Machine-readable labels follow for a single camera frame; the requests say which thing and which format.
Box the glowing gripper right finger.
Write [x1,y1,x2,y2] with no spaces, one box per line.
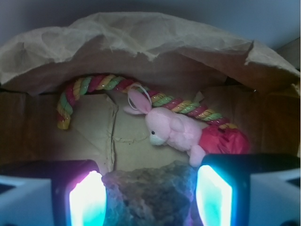
[196,153,301,226]

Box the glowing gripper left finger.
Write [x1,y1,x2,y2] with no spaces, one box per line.
[0,160,106,226]

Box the grey brown rock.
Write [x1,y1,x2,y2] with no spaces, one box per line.
[102,161,197,226]

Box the red crumpled paper ball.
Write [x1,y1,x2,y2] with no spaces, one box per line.
[199,125,250,154]

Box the pink plush bunny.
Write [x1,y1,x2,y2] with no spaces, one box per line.
[124,89,206,167]

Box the brown paper bag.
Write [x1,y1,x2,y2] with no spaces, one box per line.
[0,13,300,173]

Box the multicolour twisted rope toy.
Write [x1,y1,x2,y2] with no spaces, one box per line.
[56,74,237,130]

